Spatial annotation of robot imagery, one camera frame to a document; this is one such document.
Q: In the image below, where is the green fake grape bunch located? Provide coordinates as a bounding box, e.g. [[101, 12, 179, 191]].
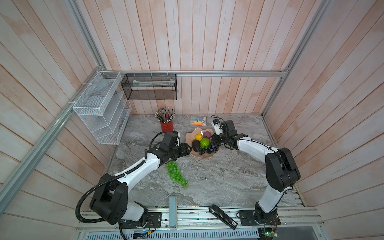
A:
[[167, 161, 189, 188]]

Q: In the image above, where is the dark fake avocado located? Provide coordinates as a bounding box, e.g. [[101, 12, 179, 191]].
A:
[[192, 140, 201, 152]]

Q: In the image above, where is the highlighter pack in plastic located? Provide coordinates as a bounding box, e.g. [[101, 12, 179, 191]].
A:
[[190, 116, 207, 126]]

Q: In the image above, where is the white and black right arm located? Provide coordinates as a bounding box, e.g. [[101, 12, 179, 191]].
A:
[[212, 116, 301, 224]]

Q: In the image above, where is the bundle of coloured pencils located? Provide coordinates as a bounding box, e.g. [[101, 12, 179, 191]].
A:
[[155, 108, 175, 124]]

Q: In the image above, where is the black wire mesh basket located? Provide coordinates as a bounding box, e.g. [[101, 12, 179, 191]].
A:
[[121, 73, 178, 101]]

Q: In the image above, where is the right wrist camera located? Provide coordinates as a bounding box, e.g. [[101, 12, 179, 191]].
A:
[[212, 119, 223, 135]]

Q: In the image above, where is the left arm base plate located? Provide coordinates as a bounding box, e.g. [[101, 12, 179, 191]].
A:
[[121, 212, 162, 231]]

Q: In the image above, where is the white wire mesh shelf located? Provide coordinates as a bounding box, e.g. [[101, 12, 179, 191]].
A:
[[73, 71, 132, 145]]

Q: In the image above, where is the beige wavy fruit bowl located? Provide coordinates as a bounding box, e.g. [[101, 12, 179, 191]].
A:
[[186, 128, 220, 159]]

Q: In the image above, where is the red metal pencil bucket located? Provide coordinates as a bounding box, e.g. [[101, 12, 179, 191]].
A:
[[160, 121, 174, 132]]

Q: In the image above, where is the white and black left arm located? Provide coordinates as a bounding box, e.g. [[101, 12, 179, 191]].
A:
[[89, 131, 193, 228]]

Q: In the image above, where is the black corrugated cable hose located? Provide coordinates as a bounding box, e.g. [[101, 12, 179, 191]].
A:
[[74, 131, 169, 224]]

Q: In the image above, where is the purple fake fruit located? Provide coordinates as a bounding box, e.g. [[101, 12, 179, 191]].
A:
[[202, 131, 212, 139]]

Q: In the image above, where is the yellow fake lemon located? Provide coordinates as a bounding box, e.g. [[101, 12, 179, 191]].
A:
[[195, 134, 204, 141]]

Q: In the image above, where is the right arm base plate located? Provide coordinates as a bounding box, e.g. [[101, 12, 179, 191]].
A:
[[236, 210, 281, 226]]

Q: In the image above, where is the green bumpy fake fruit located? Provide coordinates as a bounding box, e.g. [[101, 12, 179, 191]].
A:
[[200, 138, 211, 149]]

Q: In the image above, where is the dark purple fake grape bunch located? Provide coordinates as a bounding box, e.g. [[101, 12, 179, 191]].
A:
[[199, 142, 219, 156]]

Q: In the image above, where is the black stapler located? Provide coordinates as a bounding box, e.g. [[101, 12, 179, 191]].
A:
[[209, 205, 238, 230]]

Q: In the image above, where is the grey metal bracket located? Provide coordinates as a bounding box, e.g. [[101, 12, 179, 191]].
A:
[[169, 196, 178, 230]]

